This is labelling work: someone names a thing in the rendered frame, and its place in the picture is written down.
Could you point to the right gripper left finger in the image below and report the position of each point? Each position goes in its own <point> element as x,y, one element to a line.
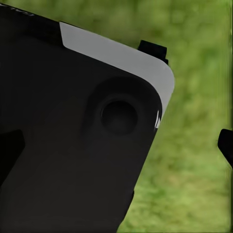
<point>12,145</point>

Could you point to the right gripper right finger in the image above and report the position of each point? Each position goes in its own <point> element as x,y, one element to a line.
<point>225,144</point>

